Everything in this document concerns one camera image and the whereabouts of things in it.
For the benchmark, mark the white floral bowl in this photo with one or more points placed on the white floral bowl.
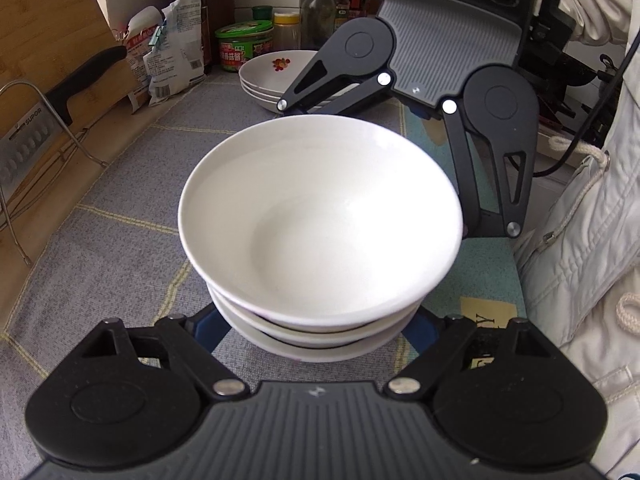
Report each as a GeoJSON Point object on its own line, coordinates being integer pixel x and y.
{"type": "Point", "coordinates": [320, 356]}
{"type": "Point", "coordinates": [320, 340]}

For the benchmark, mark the white blue print bag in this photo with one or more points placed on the white blue print bag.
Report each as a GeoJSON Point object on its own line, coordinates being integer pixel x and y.
{"type": "Point", "coordinates": [172, 60]}

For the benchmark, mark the white jacket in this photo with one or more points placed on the white jacket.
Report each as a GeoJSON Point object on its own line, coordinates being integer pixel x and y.
{"type": "Point", "coordinates": [590, 260]}

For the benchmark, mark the green lid jar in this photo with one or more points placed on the green lid jar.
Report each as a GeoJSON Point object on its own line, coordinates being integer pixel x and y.
{"type": "Point", "coordinates": [245, 32]}

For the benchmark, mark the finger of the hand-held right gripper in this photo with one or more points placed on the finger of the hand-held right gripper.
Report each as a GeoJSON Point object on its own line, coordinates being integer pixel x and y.
{"type": "Point", "coordinates": [300, 105]}
{"type": "Point", "coordinates": [470, 200]}

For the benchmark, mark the yellow lid spice jar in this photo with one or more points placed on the yellow lid spice jar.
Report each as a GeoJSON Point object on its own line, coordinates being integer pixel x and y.
{"type": "Point", "coordinates": [286, 35]}

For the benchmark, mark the white red print bag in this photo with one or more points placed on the white red print bag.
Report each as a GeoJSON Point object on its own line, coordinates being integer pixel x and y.
{"type": "Point", "coordinates": [135, 55]}

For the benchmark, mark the plain white bowl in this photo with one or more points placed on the plain white bowl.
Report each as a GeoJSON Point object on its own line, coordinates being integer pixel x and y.
{"type": "Point", "coordinates": [320, 210]}

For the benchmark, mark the red cap glass bottle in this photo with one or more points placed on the red cap glass bottle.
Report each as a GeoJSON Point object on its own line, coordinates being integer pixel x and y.
{"type": "Point", "coordinates": [317, 15]}

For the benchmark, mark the grey plaid mat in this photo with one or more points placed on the grey plaid mat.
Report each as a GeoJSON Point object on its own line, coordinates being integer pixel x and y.
{"type": "Point", "coordinates": [125, 170]}

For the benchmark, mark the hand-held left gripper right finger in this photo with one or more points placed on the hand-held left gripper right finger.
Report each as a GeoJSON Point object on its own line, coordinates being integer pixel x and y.
{"type": "Point", "coordinates": [417, 332]}

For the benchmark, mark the green cap jar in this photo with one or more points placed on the green cap jar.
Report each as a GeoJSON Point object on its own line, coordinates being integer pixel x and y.
{"type": "Point", "coordinates": [262, 11]}

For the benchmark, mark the bamboo cutting board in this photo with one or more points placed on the bamboo cutting board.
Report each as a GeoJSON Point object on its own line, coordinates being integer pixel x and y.
{"type": "Point", "coordinates": [50, 20]}

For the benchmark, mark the teal printed mat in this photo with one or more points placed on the teal printed mat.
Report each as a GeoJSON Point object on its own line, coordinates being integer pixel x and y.
{"type": "Point", "coordinates": [490, 275]}

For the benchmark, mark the white fruit print plate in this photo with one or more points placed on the white fruit print plate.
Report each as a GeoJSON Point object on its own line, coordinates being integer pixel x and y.
{"type": "Point", "coordinates": [267, 105]}
{"type": "Point", "coordinates": [260, 94]}
{"type": "Point", "coordinates": [270, 67]}

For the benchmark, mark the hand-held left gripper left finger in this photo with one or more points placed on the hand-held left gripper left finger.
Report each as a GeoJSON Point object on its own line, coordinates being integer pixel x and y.
{"type": "Point", "coordinates": [206, 332]}

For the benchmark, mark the black binder clip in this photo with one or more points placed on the black binder clip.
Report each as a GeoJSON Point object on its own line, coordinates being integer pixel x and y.
{"type": "Point", "coordinates": [120, 34]}

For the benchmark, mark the teal bag clip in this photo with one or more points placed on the teal bag clip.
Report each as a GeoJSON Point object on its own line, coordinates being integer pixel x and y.
{"type": "Point", "coordinates": [159, 37]}

